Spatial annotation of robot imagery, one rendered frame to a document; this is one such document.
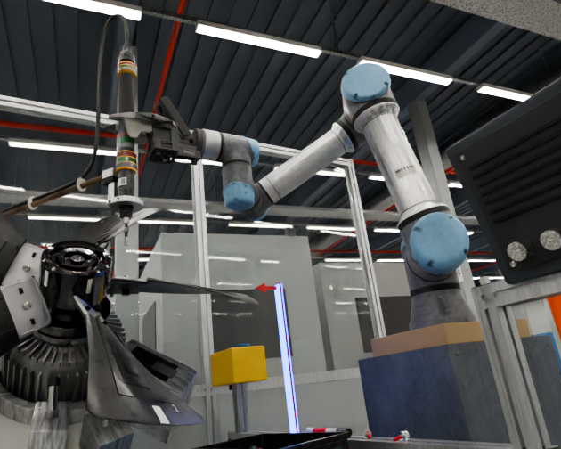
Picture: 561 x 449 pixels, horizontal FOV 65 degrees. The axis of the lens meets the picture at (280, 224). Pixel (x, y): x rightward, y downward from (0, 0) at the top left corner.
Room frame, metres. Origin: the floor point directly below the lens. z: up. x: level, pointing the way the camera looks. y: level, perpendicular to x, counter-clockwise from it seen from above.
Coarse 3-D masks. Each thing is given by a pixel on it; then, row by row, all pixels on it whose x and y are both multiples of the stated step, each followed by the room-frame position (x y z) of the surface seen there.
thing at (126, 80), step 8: (128, 72) 0.85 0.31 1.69; (120, 80) 0.85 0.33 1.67; (128, 80) 0.85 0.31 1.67; (120, 88) 0.85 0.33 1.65; (128, 88) 0.85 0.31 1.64; (120, 96) 0.85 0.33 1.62; (128, 96) 0.85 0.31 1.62; (120, 104) 0.85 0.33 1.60; (128, 104) 0.85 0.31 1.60; (120, 112) 0.85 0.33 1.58; (120, 128) 0.85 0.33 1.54; (128, 136) 0.85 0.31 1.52
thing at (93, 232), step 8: (144, 208) 1.05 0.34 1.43; (152, 208) 1.03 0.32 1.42; (160, 208) 1.03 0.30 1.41; (112, 216) 1.05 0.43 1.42; (136, 216) 0.98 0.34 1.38; (144, 216) 0.97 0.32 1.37; (88, 224) 1.06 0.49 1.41; (96, 224) 1.04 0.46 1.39; (104, 224) 1.01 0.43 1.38; (112, 224) 0.97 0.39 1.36; (120, 224) 0.95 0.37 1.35; (128, 224) 0.93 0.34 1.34; (80, 232) 1.04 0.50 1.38; (88, 232) 1.02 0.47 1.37; (96, 232) 0.99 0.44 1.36; (104, 232) 0.94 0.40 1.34; (112, 232) 0.92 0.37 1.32; (120, 232) 0.90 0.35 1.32; (80, 240) 1.00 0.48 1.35; (88, 240) 0.97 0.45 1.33; (96, 240) 0.93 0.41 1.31; (104, 240) 0.89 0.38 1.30
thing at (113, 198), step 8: (112, 168) 0.86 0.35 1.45; (104, 176) 0.87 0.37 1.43; (112, 176) 0.85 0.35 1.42; (104, 184) 0.86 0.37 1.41; (112, 184) 0.86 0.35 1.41; (112, 192) 0.86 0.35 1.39; (112, 200) 0.83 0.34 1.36; (120, 200) 0.83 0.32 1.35; (128, 200) 0.83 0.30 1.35; (136, 200) 0.84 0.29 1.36; (112, 208) 0.86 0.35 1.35; (136, 208) 0.87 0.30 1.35
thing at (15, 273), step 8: (24, 248) 0.79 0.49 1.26; (32, 248) 0.80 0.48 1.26; (40, 248) 0.80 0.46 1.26; (16, 256) 0.79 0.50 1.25; (24, 256) 0.80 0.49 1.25; (40, 256) 0.80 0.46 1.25; (16, 264) 0.80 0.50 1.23; (24, 264) 0.80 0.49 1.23; (32, 264) 0.80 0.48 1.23; (8, 272) 0.79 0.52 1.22; (16, 272) 0.80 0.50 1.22; (24, 272) 0.80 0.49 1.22; (32, 272) 0.80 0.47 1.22; (8, 280) 0.80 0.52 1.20; (16, 280) 0.80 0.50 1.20
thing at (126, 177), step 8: (128, 48) 0.85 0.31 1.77; (120, 56) 0.85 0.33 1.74; (128, 56) 0.84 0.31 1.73; (128, 168) 0.84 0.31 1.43; (120, 176) 0.84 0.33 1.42; (128, 176) 0.85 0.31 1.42; (120, 184) 0.84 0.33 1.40; (128, 184) 0.85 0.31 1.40; (120, 192) 0.85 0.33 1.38; (128, 192) 0.85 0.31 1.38; (120, 208) 0.85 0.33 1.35; (128, 208) 0.85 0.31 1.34; (120, 216) 0.85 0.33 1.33; (128, 216) 0.85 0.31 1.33
